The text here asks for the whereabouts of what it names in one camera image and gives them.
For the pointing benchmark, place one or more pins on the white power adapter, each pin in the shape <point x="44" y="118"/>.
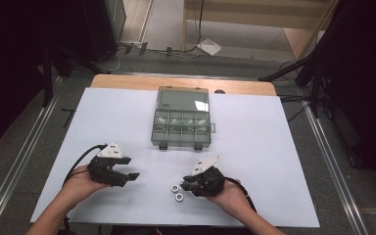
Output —
<point x="209" y="46"/>

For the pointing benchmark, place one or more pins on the light wooden furniture frame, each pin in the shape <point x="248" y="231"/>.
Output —
<point x="251" y="11"/>

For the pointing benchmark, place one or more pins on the person's right hand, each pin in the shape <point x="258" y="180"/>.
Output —
<point x="230" y="199"/>

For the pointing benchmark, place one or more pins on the black metal stand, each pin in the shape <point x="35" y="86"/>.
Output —
<point x="313" y="71"/>
<point x="48" y="78"/>

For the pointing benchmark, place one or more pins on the white table mat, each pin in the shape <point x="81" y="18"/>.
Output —
<point x="258" y="137"/>

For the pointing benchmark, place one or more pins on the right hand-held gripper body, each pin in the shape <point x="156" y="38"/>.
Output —
<point x="210" y="182"/>

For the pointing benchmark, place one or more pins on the clear grey compartment box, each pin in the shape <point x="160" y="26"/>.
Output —
<point x="182" y="120"/>

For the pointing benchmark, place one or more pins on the metal floor rail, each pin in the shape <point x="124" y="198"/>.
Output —
<point x="19" y="163"/>
<point x="336" y="176"/>

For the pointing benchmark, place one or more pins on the silver metal nut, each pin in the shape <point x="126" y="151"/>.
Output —
<point x="174" y="188"/>
<point x="179" y="197"/>

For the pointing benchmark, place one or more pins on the dark table grommet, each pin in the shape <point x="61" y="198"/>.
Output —
<point x="219" y="91"/>

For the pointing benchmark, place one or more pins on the person's left hand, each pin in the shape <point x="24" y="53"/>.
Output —
<point x="80" y="186"/>

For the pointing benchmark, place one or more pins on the dark curtain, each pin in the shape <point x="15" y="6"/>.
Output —
<point x="9" y="65"/>
<point x="365" y="81"/>

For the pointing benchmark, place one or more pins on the small white hardware piece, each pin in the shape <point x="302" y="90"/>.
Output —
<point x="161" y="120"/>
<point x="189" y="121"/>
<point x="202" y="122"/>
<point x="175" y="121"/>

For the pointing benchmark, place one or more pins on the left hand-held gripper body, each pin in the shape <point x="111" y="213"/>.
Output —
<point x="106" y="173"/>

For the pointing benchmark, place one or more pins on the power strip with plugs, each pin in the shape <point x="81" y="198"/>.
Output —
<point x="133" y="45"/>

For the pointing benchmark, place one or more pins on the dark cabinet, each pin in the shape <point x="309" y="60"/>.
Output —
<point x="101" y="29"/>

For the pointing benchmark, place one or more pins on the black hex key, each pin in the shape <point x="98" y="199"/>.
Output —
<point x="68" y="116"/>

